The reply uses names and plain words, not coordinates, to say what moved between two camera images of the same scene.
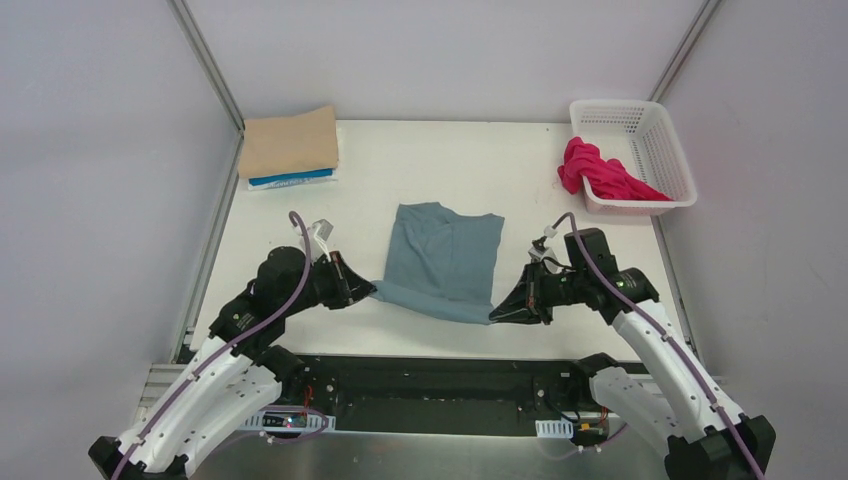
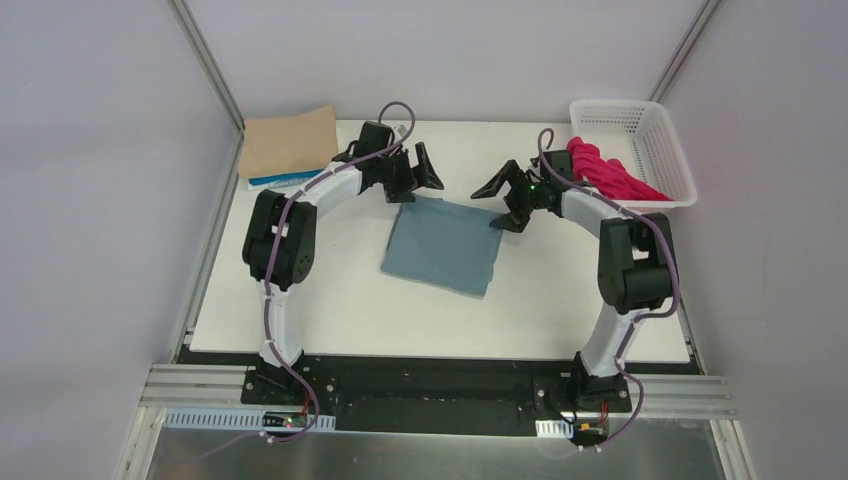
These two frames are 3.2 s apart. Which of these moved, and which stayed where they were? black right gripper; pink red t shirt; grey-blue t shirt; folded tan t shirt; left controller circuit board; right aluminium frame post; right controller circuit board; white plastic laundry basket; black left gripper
Moved: grey-blue t shirt; black left gripper; black right gripper
Stayed: pink red t shirt; white plastic laundry basket; left controller circuit board; right controller circuit board; folded tan t shirt; right aluminium frame post
